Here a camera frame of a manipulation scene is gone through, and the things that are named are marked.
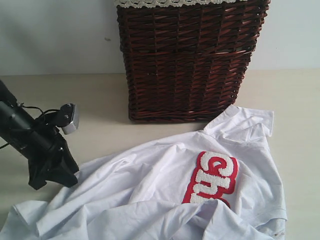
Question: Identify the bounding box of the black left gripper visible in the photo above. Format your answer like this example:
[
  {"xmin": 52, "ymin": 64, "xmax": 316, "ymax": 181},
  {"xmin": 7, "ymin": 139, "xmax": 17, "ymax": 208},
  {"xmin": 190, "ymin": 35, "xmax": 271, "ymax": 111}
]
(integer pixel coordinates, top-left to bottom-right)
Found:
[{"xmin": 17, "ymin": 117, "xmax": 79, "ymax": 190}]

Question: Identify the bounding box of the white t-shirt red patch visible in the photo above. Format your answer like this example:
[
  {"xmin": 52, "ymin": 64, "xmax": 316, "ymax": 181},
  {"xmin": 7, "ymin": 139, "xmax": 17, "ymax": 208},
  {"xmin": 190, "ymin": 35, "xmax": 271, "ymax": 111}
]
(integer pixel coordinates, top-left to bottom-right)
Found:
[{"xmin": 0, "ymin": 105, "xmax": 287, "ymax": 240}]

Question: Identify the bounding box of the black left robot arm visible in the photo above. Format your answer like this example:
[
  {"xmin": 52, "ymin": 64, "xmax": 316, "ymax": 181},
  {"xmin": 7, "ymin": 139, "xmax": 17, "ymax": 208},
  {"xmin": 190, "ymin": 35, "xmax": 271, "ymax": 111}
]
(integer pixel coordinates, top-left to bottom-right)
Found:
[{"xmin": 0, "ymin": 82, "xmax": 79, "ymax": 190}]

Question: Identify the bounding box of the dark brown wicker basket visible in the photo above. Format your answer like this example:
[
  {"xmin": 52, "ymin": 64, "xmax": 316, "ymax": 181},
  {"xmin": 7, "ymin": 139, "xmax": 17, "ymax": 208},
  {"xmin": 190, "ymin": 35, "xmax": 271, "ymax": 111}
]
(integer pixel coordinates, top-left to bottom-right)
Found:
[{"xmin": 116, "ymin": 0, "xmax": 270, "ymax": 123}]

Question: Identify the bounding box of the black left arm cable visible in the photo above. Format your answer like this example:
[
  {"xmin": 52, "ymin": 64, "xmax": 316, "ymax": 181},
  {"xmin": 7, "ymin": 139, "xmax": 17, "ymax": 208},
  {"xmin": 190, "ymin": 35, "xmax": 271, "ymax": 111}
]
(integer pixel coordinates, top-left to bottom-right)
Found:
[{"xmin": 16, "ymin": 102, "xmax": 61, "ymax": 117}]

